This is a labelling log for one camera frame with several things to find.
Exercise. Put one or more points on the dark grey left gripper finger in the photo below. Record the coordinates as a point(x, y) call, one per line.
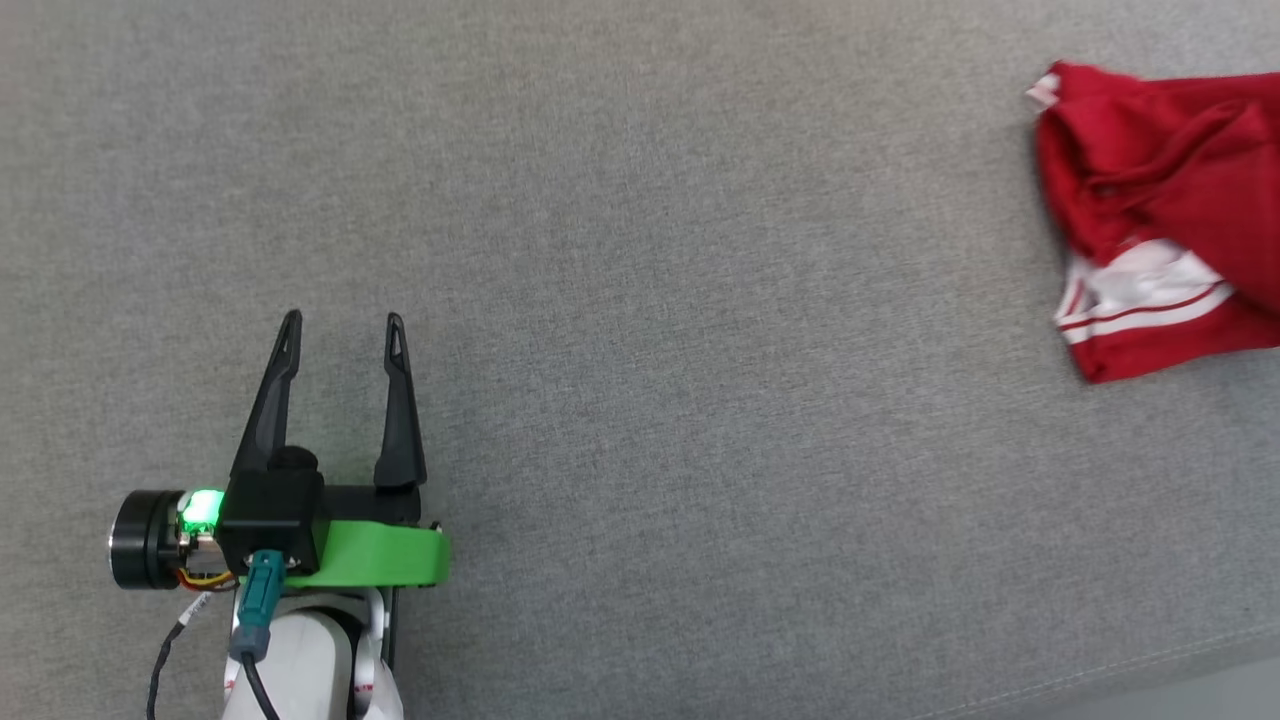
point(400, 420)
point(270, 410)

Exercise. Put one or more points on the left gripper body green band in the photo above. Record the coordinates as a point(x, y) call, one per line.
point(380, 555)

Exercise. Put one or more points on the red and white garment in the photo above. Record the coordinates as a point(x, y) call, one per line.
point(1150, 150)

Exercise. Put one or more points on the grey fabric sofa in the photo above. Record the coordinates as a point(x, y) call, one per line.
point(700, 300)

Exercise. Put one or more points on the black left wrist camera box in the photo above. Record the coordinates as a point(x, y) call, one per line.
point(270, 510)

